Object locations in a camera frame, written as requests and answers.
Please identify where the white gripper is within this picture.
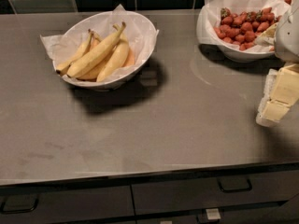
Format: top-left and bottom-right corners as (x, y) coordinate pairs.
(254, 0), (299, 127)

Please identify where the long front yellow banana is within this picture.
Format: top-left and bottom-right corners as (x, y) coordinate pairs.
(66, 21), (126, 78)

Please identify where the white bowl with strawberries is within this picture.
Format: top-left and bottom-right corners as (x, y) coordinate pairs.
(196, 0), (288, 63)

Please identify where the orange banana far right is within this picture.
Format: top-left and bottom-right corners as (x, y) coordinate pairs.
(123, 49), (135, 67)

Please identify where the right yellow banana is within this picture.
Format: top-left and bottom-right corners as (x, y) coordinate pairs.
(96, 34), (130, 82)

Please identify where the white bowl with bananas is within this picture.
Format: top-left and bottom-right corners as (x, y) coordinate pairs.
(51, 10), (157, 91)

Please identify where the lower middle yellow banana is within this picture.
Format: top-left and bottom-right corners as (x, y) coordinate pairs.
(78, 53), (112, 80)

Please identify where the left small yellow banana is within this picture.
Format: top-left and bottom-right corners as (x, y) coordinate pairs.
(55, 30), (93, 76)

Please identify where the red strawberries pile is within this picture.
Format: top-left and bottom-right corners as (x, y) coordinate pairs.
(214, 7), (281, 51)

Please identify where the white paper liner right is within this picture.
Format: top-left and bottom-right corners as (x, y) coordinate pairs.
(197, 0), (290, 54)

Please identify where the white paper liner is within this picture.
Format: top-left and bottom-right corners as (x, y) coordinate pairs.
(39, 4), (160, 86)
(197, 0), (290, 54)

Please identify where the white paper liner left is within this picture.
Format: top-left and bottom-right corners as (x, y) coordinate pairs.
(39, 4), (160, 86)

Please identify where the small white drawer label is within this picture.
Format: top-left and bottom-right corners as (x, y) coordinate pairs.
(206, 208), (221, 220)

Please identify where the left drawer with handle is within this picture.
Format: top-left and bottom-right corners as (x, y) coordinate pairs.
(0, 186), (134, 224)

